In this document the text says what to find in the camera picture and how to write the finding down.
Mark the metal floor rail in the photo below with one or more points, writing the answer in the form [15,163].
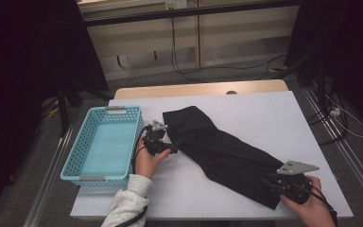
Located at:
[48,176]
[353,160]

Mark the person's right hand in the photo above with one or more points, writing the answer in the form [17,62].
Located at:
[315,208]

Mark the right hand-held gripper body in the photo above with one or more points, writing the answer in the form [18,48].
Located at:
[296,186]

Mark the black tripod stand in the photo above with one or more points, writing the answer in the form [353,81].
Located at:
[63,110]

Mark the narrow black curtain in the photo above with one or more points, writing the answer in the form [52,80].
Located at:
[353,47]

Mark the white plug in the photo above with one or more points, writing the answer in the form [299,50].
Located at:
[335,111]

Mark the black shorts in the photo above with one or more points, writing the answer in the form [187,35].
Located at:
[220,154]

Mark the beige wooden cabinet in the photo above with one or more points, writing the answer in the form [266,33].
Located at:
[239,41]

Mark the light blue plastic basket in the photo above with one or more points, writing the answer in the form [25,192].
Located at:
[107,148]

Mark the wooden table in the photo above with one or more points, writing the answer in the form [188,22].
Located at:
[186,89]

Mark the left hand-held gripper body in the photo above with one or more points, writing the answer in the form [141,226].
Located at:
[156,142]

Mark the person's left hand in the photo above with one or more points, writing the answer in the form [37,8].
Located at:
[148,160]

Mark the wide black curtain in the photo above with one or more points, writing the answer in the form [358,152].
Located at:
[19,78]

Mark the black camera stand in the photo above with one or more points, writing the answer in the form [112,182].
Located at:
[320,82]

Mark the black horizontal bar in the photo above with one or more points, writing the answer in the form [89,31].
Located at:
[186,12]

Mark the white wall socket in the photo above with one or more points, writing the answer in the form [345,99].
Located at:
[176,3]

